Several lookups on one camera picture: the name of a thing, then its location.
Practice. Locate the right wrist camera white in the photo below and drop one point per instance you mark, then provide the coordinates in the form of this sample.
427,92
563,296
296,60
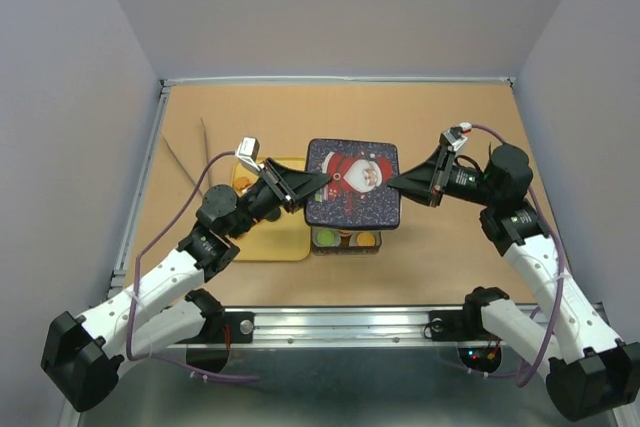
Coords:
455,138

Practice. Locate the round tan cookie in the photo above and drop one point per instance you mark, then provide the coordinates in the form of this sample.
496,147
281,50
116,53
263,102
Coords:
366,239

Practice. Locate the gold tin lid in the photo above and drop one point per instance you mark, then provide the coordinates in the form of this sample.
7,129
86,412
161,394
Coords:
357,196

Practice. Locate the gold rectangular tray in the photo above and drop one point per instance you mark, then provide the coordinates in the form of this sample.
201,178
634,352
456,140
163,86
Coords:
285,240

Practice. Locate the black round cookie right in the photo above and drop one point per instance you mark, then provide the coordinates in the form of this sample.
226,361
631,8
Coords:
273,215

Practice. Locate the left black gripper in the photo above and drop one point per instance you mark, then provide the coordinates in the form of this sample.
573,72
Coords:
289,185

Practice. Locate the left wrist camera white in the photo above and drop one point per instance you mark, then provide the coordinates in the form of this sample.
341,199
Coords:
247,153

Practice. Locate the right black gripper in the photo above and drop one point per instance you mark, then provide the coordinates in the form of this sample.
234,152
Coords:
420,183

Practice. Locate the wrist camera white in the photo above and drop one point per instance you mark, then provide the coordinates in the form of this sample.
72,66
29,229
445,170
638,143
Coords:
455,138
247,153

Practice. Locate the metal tongs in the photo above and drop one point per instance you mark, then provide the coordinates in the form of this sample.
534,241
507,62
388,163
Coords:
193,160

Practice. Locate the green round cookie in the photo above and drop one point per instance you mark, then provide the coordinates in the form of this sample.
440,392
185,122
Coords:
325,238

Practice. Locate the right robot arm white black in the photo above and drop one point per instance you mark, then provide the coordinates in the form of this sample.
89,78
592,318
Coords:
586,365

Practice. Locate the square cookie tin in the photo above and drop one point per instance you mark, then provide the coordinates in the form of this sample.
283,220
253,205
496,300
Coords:
345,243

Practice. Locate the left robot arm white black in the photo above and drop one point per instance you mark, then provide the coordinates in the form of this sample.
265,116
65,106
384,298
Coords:
85,355

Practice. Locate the tan cookie top left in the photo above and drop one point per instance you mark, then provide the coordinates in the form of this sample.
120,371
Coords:
241,183

